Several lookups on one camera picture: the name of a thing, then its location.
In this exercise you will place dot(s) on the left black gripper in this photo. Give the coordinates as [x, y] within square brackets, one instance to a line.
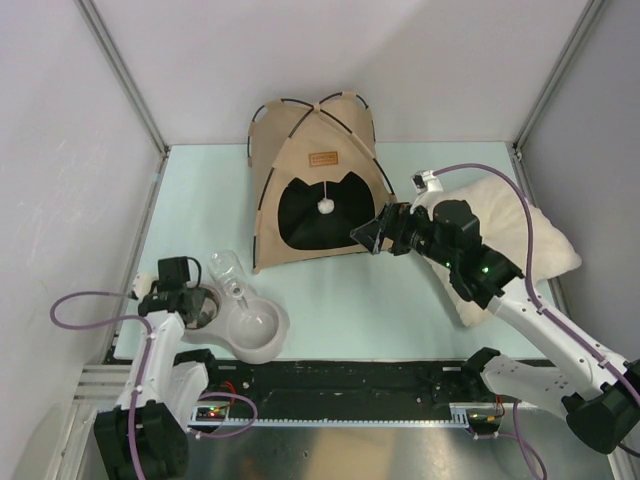
[198, 298]

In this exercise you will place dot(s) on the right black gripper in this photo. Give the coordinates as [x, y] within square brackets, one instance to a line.
[397, 216]

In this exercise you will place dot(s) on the steel pet bowl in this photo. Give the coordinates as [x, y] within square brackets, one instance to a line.
[205, 305]

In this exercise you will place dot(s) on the clear water bottle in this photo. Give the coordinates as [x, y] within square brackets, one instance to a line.
[226, 270]

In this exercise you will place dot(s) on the beige fabric pet tent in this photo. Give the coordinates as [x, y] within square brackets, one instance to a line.
[320, 185]

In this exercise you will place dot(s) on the grey double pet feeder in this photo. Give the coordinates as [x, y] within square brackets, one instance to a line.
[255, 336]

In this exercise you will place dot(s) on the black tent pole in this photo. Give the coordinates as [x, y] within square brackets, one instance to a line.
[300, 130]
[319, 141]

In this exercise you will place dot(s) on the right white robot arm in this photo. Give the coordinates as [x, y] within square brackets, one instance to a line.
[594, 389]

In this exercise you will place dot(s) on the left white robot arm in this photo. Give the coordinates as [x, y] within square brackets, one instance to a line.
[145, 435]

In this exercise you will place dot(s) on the white pompom toy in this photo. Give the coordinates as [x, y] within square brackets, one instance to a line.
[325, 206]

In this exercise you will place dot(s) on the white fluffy pillow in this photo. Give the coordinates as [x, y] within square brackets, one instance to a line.
[503, 227]

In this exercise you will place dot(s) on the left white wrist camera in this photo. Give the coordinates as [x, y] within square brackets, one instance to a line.
[141, 286]

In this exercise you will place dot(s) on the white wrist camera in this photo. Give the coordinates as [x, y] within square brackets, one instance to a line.
[425, 181]
[141, 286]

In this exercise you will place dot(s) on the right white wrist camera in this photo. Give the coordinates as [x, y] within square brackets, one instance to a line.
[425, 181]

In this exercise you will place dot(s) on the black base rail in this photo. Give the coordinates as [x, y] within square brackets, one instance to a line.
[352, 391]

